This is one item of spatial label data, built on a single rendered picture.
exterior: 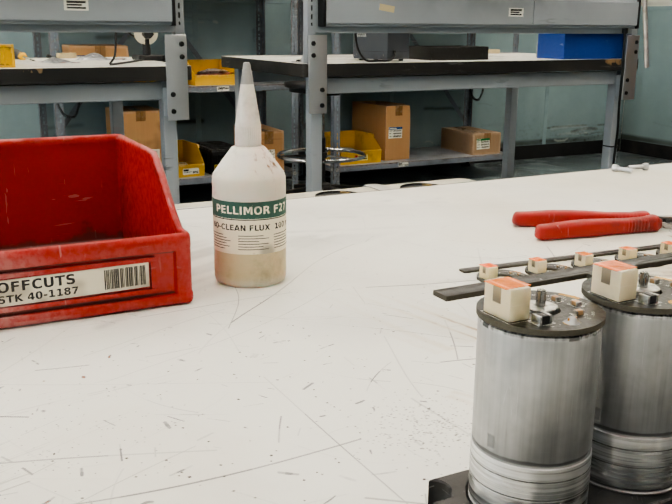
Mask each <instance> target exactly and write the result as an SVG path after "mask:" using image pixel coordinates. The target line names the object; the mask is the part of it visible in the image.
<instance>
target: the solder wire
mask: <svg viewBox="0 0 672 504"><path fill-rule="evenodd" d="M642 6H643V40H644V68H648V67H649V49H648V11H647V0H642Z"/></svg>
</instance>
